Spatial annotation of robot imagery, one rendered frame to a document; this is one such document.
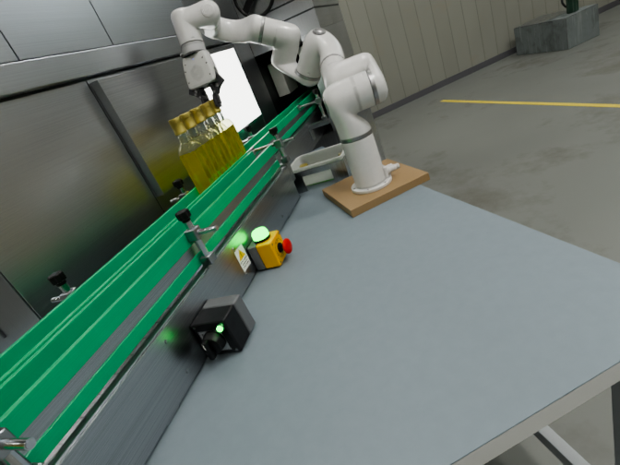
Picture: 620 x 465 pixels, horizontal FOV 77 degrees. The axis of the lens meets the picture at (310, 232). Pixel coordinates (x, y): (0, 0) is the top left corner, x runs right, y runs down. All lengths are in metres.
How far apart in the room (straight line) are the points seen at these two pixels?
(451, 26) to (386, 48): 1.00
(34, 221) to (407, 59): 5.29
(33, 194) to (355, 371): 0.76
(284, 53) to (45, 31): 0.67
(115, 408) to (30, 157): 0.59
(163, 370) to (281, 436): 0.24
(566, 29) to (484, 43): 1.06
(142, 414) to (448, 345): 0.48
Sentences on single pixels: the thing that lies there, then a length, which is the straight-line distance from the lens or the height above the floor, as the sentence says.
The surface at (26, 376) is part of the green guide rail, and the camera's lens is 0.71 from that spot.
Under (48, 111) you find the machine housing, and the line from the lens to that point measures 1.12.
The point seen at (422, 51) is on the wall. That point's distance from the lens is 5.95.
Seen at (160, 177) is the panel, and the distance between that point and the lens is 1.24.
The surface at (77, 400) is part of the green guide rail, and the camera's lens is 0.67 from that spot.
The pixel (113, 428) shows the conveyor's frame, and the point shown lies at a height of 0.84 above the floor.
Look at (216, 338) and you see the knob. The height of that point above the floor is 0.81.
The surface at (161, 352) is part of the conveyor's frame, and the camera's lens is 0.74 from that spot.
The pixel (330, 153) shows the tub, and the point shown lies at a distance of 1.52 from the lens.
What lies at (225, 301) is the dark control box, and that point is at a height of 0.83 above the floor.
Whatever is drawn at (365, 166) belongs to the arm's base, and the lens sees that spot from 1.13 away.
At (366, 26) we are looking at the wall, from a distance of 5.60.
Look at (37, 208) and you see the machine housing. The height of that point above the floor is 1.11.
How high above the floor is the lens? 1.21
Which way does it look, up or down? 24 degrees down
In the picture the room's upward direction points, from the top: 23 degrees counter-clockwise
